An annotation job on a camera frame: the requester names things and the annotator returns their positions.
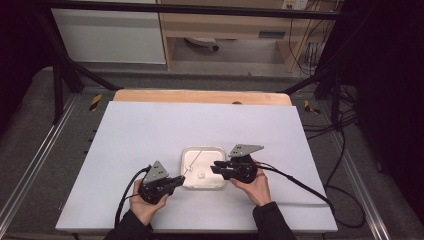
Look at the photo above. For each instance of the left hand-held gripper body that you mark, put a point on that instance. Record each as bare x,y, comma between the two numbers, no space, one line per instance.
153,190

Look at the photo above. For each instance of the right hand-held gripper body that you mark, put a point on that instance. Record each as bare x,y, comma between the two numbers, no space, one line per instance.
245,170

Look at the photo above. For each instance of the white square tray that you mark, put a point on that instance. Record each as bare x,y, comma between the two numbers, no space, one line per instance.
206,160

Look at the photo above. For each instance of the small white bead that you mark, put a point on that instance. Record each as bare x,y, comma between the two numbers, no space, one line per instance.
191,168
200,174

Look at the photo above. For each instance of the thin wooden stick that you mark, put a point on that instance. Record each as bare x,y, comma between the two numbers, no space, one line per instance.
196,158

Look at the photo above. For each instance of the person's left hand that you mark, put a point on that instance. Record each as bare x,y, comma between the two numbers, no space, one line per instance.
143,210

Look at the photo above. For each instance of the person's right hand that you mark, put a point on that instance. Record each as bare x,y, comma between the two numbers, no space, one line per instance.
258,190

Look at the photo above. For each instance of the white table board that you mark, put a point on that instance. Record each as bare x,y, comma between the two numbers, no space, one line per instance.
150,133

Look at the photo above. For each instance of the wooden table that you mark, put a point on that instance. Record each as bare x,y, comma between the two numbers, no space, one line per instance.
200,97

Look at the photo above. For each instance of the yellow black tape strip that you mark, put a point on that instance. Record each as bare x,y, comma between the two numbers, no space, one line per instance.
95,102
310,107

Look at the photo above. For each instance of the black metal stand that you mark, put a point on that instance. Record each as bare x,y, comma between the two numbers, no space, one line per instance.
58,80
328,80

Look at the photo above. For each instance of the office chair base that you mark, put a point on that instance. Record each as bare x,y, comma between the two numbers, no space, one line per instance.
201,41

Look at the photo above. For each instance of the wooden desk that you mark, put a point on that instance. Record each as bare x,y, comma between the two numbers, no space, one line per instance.
226,26

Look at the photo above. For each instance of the black metal crossbar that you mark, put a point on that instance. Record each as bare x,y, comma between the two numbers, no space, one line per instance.
186,9

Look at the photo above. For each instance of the white cabinet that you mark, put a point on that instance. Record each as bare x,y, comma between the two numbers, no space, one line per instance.
110,36

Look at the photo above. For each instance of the black curtain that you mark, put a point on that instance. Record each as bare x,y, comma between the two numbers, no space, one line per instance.
390,83
16,60

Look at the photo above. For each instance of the aluminium floor rail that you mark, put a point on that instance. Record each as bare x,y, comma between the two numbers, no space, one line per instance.
36,156
363,186

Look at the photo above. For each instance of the wall power outlet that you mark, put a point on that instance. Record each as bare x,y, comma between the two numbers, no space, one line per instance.
295,4

